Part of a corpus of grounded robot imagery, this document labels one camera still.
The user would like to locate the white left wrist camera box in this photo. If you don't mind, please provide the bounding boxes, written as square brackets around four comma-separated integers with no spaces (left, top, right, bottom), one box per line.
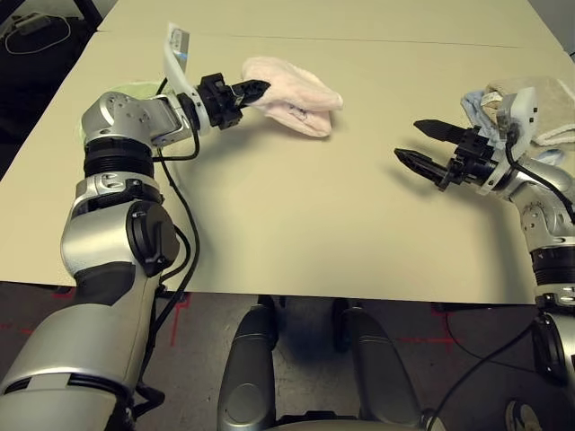
[161,22,212,136]

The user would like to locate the red floor tape line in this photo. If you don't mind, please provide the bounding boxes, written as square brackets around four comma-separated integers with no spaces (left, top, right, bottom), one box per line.
[0,322,36,337]

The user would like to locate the grey robot right leg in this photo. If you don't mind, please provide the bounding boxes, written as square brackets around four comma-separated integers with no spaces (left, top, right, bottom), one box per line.
[332,300,423,427]

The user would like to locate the grey robot left leg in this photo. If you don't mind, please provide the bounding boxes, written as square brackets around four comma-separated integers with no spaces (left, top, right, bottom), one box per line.
[216,303,278,431]

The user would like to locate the grey power strip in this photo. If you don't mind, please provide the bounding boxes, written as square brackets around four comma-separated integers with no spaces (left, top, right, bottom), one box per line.
[13,13,50,32]

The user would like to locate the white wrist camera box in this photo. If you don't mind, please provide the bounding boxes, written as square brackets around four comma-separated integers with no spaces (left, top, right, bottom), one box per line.
[161,22,212,136]
[480,87,538,195]

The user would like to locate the light blue folded towel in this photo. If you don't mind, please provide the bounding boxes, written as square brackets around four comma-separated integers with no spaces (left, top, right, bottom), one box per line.
[461,89,566,165]

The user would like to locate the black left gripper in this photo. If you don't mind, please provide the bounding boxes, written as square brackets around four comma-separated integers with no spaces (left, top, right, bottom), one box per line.
[197,72,272,131]

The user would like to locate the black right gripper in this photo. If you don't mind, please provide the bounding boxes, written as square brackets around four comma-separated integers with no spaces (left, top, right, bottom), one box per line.
[394,118,502,193]

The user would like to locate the black table leg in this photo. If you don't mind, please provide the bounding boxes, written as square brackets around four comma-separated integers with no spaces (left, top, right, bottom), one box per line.
[78,0,103,32]

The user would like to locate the beige folded towel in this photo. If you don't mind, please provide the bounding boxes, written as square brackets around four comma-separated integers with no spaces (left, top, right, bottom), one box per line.
[487,76,575,145]

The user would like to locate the beige robot torso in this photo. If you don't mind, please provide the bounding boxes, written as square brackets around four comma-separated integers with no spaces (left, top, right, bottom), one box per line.
[269,415,432,431]

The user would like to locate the white floor cable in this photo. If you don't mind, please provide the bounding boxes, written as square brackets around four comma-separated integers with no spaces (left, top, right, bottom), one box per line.
[4,13,72,55]

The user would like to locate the grey sneaker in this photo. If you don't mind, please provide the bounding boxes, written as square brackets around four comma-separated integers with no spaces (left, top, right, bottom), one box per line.
[505,399,543,431]
[421,410,446,431]

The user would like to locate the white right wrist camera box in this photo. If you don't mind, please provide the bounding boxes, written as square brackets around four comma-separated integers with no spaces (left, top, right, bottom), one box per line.
[480,87,538,195]

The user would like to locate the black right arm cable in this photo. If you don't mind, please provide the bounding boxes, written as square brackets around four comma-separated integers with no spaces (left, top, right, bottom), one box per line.
[435,128,575,431]

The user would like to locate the green towel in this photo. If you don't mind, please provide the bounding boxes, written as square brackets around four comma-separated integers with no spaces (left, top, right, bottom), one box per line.
[78,80,171,145]

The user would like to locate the pink towel with embroidery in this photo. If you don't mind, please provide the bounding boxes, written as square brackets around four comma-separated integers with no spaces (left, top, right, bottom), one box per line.
[241,56,345,139]

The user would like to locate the thin black floor cable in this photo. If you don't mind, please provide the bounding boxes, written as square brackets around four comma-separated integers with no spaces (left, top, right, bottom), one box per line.
[444,313,540,374]

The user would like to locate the grey robot leg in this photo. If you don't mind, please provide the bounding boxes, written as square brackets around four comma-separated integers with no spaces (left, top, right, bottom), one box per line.
[216,303,278,431]
[332,300,423,427]

